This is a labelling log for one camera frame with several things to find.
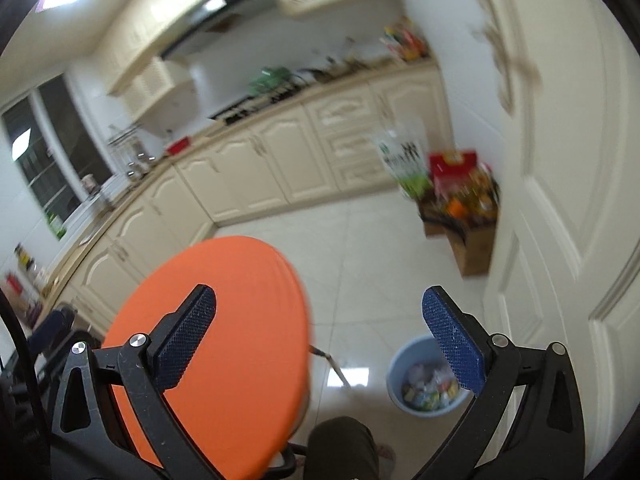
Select black gas stove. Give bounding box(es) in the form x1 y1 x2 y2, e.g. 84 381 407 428
210 82 306 126

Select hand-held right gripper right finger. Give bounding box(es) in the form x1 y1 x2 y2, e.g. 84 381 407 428
415 285 586 480

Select cardboard box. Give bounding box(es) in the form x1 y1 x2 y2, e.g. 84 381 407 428
420 200 501 277

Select green white rice bag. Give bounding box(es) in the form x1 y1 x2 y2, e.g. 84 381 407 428
372 120 433 198

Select large clear plastic bag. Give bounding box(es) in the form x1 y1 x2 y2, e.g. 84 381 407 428
406 361 453 388

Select cluster of seasoning packages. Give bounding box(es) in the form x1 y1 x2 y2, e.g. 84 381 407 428
382 17 431 63

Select cream panelled door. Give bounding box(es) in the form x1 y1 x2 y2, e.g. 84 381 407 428
450 0 640 480

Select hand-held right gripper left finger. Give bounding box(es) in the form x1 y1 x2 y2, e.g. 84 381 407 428
47 284 221 480

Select bronze door handle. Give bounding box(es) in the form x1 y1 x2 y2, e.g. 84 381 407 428
472 0 543 116

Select clear storage jar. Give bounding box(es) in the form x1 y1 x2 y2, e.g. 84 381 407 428
14 242 38 273

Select red utensil holder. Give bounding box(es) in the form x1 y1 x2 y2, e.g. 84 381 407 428
2 272 26 311

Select white metal rod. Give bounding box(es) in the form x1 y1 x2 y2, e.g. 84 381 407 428
310 344 351 391

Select steel wok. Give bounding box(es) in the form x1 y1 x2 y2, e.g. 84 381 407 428
307 60 361 83

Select dark kitchen window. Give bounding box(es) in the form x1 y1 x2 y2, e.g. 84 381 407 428
0 72 116 226

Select cream kitchen base cabinets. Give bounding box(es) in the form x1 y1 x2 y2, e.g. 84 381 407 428
45 62 453 321

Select person's leg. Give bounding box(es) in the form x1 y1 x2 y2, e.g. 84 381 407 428
305 416 381 480

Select steel utensil rack with ladles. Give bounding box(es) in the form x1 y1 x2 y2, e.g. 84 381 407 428
107 127 151 181

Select blue plastic bin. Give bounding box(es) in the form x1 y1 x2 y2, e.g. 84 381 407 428
386 336 483 415

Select steel range hood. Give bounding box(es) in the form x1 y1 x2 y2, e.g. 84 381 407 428
159 0 278 61

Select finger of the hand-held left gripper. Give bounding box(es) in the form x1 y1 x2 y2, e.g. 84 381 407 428
27 307 77 361

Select red food package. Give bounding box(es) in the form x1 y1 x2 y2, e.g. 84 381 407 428
430 149 481 196

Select assorted bottled groceries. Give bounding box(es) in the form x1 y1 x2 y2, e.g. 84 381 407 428
425 167 501 228

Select green electric pot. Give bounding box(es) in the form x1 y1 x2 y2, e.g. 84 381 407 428
247 66 291 95

